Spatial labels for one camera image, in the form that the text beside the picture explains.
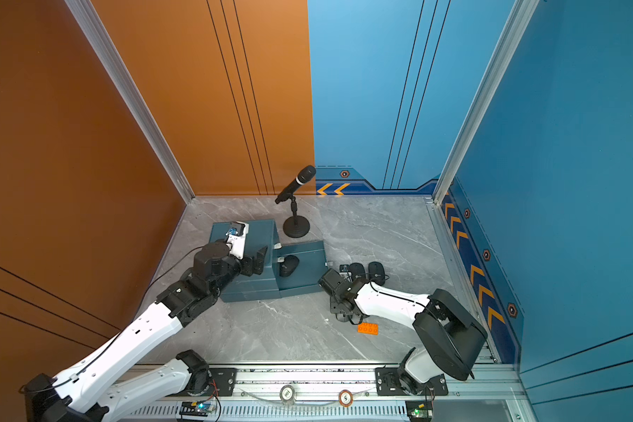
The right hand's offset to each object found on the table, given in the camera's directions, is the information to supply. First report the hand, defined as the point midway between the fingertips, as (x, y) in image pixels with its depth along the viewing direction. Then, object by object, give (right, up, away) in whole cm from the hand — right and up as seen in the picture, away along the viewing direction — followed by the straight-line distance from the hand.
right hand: (341, 304), depth 88 cm
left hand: (-26, +23, -12) cm, 37 cm away
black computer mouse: (-19, +12, +6) cm, 23 cm away
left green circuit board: (-40, -23, -17) cm, 49 cm away
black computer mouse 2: (+13, +10, +6) cm, 17 cm away
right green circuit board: (+20, -23, -17) cm, 35 cm away
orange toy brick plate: (+8, -6, -5) cm, 11 cm away
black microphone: (-12, +43, -3) cm, 45 cm away
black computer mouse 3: (+6, +10, +6) cm, 13 cm away
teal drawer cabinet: (-23, +23, -21) cm, 39 cm away
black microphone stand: (-18, +26, +20) cm, 37 cm away
